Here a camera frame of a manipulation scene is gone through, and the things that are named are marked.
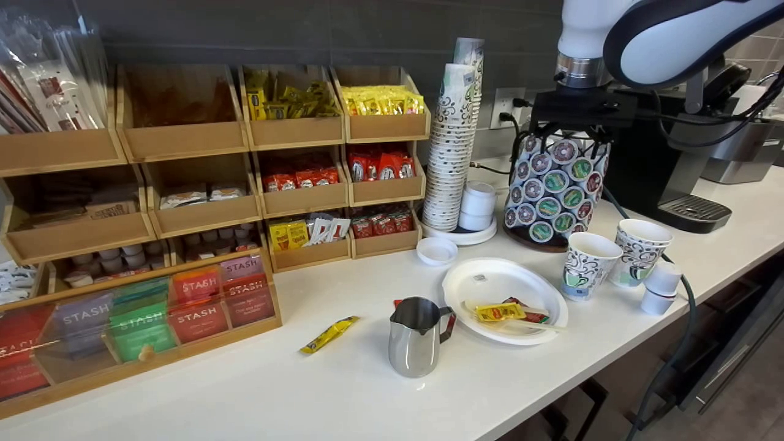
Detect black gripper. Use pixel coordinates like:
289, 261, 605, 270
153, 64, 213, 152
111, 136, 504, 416
530, 87, 643, 134

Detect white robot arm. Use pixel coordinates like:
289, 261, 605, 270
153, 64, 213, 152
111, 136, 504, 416
532, 0, 784, 131

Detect patterned paper cup left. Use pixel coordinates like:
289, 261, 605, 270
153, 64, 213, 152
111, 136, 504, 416
560, 233, 621, 299

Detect wooden Stash tea box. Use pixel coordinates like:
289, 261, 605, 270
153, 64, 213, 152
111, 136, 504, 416
0, 253, 282, 416

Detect patterned paper cup right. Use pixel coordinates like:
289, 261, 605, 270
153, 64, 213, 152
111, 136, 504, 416
612, 217, 672, 287

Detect tall paper cup stack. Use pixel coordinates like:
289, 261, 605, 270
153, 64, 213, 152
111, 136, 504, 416
424, 64, 479, 233

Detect dark green power cable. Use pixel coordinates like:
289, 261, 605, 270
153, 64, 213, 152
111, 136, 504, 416
621, 271, 700, 441

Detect yellow sugar packet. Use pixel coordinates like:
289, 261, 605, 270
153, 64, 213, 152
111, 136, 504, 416
296, 316, 363, 354

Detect patterned paper cup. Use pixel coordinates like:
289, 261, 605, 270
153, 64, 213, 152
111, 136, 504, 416
612, 217, 672, 287
560, 233, 621, 299

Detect stainless steel appliance right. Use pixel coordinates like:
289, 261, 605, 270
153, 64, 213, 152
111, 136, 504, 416
703, 115, 781, 183

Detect stack of white lids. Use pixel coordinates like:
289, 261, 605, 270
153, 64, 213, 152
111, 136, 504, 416
458, 183, 494, 229

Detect stacked white creamer cups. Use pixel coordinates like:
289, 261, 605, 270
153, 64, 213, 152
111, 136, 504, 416
639, 261, 681, 316

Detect wire K-cup pod carousel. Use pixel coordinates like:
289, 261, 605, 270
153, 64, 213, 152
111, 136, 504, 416
501, 129, 612, 249

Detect white wall outlet left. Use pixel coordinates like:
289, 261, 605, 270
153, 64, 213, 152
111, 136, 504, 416
489, 87, 527, 128

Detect stainless steel milk pitcher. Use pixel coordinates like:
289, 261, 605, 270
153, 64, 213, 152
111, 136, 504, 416
387, 296, 455, 378

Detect packets on plate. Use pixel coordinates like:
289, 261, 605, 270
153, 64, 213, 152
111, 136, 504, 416
465, 296, 549, 326

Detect black Keurig coffee machine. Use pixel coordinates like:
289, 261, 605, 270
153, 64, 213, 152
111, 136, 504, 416
605, 90, 733, 233

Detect white paper plate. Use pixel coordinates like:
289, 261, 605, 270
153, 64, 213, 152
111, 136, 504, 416
441, 256, 568, 345

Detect wooden condiment organizer shelf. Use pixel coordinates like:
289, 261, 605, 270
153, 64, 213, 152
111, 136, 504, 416
0, 64, 430, 266

